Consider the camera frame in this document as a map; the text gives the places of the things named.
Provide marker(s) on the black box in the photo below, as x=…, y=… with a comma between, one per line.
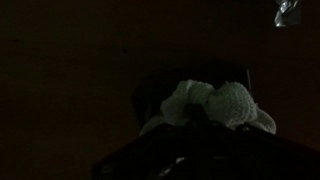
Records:
x=155, y=88

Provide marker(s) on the white towel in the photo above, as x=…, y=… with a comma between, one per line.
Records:
x=231, y=104

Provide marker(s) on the crumpled clear plastic wrapper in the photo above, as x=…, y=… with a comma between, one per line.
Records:
x=288, y=13

